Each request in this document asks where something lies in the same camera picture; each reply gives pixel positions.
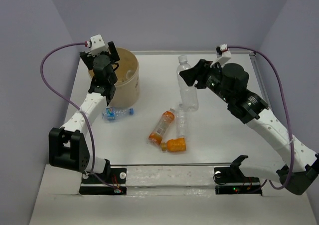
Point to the clear bottle blue green label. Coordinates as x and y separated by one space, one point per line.
129 75

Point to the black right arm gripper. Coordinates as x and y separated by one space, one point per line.
198 72

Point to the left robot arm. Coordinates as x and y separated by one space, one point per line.
72 146

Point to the clear bottle inside bin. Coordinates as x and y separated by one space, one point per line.
121 81

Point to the tall orange juice bottle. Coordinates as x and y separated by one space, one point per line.
158 133

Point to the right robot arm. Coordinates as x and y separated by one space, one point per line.
299 166

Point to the clear bottle blue cap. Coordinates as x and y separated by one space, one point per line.
113 114

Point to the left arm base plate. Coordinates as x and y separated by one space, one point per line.
114 185

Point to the short orange bottle yellow cap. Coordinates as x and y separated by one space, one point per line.
174 145

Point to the beige plastic bin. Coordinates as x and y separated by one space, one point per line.
120 96

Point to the clear crushed plastic bottle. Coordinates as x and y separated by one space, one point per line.
181 123

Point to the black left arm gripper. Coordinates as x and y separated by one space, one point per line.
113 57

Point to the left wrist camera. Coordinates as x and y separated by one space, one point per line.
96 45

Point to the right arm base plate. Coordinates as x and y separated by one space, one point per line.
230 180

